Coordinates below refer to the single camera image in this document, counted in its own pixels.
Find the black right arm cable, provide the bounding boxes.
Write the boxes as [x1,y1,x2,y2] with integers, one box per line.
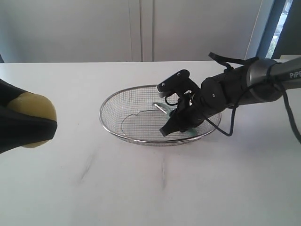
[204,52,301,139]

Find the white cabinet doors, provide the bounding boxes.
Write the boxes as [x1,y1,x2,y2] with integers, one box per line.
[0,0,273,63]

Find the teal handled vegetable peeler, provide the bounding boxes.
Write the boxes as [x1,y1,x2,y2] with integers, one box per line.
[152,102,197,137]

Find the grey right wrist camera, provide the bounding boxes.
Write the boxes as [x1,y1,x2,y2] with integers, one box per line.
[156,69,200,98]

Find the yellow lemon with sticker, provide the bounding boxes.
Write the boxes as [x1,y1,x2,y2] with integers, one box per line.
[6,92,58,149]

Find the oval steel mesh basket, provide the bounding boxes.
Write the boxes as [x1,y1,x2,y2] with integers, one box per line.
[99,85,215,146]

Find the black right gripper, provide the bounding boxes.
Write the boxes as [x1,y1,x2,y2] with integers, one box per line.
[159,93,212,136]

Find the dark window frame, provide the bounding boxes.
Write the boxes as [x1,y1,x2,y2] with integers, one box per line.
[256,0,301,59]

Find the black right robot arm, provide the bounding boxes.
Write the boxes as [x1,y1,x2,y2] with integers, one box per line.
[157,57,301,136]

